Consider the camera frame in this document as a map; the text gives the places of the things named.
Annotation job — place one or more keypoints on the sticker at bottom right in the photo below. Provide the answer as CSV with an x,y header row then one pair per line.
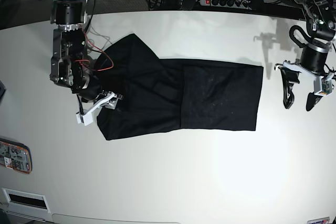
x,y
325,220

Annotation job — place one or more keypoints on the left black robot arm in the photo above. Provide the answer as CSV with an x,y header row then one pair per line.
x,y
320,26

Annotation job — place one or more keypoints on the black T-shirt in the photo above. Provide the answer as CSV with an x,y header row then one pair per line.
x,y
163,95

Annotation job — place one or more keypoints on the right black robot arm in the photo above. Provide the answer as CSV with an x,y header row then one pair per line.
x,y
70,64

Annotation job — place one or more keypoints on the white power strip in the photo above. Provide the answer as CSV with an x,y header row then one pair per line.
x,y
240,4

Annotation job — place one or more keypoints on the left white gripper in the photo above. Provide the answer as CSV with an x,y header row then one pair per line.
x,y
311,63

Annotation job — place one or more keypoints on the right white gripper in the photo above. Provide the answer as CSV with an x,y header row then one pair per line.
x,y
91,96

